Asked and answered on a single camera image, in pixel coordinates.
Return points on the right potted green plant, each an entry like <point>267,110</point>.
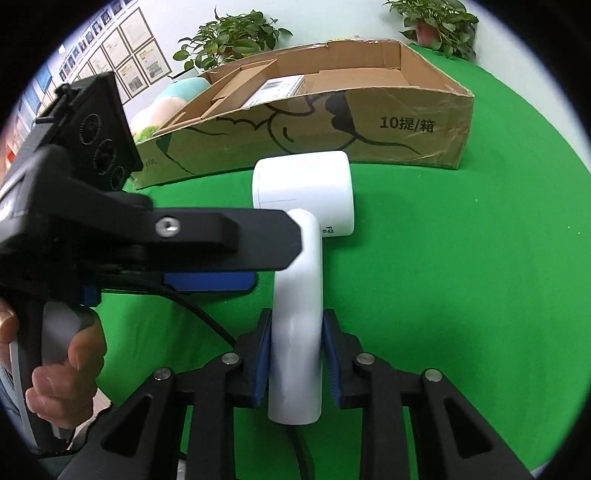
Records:
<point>442,26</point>

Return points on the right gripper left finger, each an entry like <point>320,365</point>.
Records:
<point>179,425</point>

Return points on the person's left hand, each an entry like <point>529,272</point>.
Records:
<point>62,393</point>

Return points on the green table cloth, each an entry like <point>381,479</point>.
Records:
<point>482,273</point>

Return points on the brown cardboard insert tray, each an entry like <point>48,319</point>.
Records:
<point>225,95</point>

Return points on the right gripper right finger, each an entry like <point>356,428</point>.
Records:
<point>411,420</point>

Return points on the pastel plush toy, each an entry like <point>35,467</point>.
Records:
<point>165,106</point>

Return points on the left potted green plant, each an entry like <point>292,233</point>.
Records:
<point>229,38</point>

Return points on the framed certificates on wall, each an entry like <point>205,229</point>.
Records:
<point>116,39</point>

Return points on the potted green plant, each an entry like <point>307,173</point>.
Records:
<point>442,26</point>
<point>229,38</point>

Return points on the white box with barcode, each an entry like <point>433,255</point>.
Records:
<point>276,89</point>

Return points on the white hair dryer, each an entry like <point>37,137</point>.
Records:
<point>316,191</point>

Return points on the large open cardboard box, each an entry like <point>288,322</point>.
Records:
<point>377,100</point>

